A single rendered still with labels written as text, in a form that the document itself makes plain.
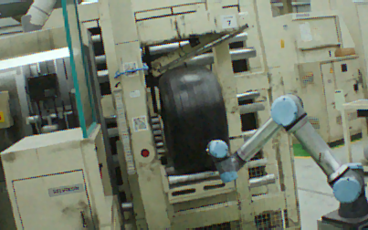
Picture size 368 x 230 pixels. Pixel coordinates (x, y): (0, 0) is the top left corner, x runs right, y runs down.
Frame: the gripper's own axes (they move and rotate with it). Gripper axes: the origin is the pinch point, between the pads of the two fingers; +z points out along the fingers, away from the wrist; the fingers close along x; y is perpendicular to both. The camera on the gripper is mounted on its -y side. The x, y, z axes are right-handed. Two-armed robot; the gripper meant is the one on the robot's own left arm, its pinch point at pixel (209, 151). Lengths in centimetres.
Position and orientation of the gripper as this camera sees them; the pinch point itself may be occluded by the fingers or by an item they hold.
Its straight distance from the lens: 258.8
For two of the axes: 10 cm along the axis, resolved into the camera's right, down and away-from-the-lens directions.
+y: -1.8, -9.8, 0.3
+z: -0.8, 0.5, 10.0
